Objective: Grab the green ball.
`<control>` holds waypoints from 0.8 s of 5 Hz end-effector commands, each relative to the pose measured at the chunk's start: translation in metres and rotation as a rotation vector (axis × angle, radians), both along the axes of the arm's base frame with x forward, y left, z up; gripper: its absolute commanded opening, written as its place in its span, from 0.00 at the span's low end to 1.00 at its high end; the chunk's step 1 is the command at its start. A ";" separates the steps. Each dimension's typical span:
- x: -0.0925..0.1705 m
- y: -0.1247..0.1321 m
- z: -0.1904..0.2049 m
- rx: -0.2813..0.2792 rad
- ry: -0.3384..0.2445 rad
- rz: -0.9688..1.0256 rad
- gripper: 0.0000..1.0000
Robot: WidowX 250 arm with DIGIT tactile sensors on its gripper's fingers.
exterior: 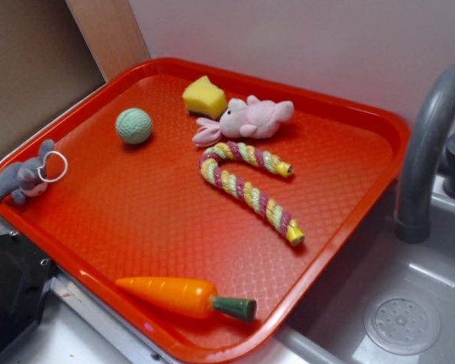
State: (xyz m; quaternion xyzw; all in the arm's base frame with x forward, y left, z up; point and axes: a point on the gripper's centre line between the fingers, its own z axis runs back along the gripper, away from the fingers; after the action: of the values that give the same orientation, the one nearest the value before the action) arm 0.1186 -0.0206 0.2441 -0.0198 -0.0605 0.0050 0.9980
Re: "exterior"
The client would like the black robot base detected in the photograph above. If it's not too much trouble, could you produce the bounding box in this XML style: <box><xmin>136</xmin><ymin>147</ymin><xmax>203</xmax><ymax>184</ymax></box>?
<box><xmin>0</xmin><ymin>234</ymin><xmax>55</xmax><ymax>359</ymax></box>

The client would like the green rubber ball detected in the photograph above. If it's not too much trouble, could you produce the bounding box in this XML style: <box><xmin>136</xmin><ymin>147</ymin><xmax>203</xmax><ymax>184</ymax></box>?
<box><xmin>115</xmin><ymin>108</ymin><xmax>153</xmax><ymax>145</ymax></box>

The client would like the red plastic tray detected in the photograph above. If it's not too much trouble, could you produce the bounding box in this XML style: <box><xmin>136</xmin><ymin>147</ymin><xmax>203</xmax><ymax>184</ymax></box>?
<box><xmin>0</xmin><ymin>58</ymin><xmax>410</xmax><ymax>363</ymax></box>

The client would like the pink plush toy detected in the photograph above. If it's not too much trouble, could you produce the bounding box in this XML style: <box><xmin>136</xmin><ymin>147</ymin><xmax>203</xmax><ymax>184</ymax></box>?
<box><xmin>193</xmin><ymin>95</ymin><xmax>295</xmax><ymax>147</ymax></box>

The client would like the yellow sponge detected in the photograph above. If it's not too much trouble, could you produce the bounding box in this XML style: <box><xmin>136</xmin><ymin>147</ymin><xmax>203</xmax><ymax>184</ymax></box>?
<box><xmin>182</xmin><ymin>75</ymin><xmax>228</xmax><ymax>120</ymax></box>

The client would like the orange plastic carrot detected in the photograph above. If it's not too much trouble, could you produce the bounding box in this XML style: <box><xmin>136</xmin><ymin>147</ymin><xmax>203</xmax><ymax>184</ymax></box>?
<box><xmin>115</xmin><ymin>277</ymin><xmax>257</xmax><ymax>323</ymax></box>

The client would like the wooden board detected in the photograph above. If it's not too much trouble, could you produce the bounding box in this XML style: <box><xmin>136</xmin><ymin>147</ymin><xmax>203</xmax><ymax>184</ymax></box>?
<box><xmin>66</xmin><ymin>0</ymin><xmax>151</xmax><ymax>82</ymax></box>

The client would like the grey toy sink basin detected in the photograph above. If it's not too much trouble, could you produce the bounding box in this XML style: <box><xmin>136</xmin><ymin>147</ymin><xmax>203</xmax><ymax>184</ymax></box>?
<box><xmin>276</xmin><ymin>177</ymin><xmax>455</xmax><ymax>364</ymax></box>

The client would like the cardboard panel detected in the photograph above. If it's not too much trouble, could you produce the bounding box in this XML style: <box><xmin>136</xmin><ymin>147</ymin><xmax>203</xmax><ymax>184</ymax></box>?
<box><xmin>0</xmin><ymin>1</ymin><xmax>104</xmax><ymax>160</ymax></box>

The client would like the grey toy faucet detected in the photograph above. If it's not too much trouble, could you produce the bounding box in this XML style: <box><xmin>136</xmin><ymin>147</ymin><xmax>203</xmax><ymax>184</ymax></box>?
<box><xmin>394</xmin><ymin>64</ymin><xmax>455</xmax><ymax>243</ymax></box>

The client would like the striped rope cane toy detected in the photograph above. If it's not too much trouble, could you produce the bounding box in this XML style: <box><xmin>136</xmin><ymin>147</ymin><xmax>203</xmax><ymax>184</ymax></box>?
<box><xmin>199</xmin><ymin>141</ymin><xmax>306</xmax><ymax>246</ymax></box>

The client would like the grey plush bunny keychain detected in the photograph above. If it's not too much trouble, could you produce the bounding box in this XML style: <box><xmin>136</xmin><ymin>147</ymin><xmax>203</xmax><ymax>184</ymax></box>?
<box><xmin>0</xmin><ymin>140</ymin><xmax>69</xmax><ymax>205</ymax></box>

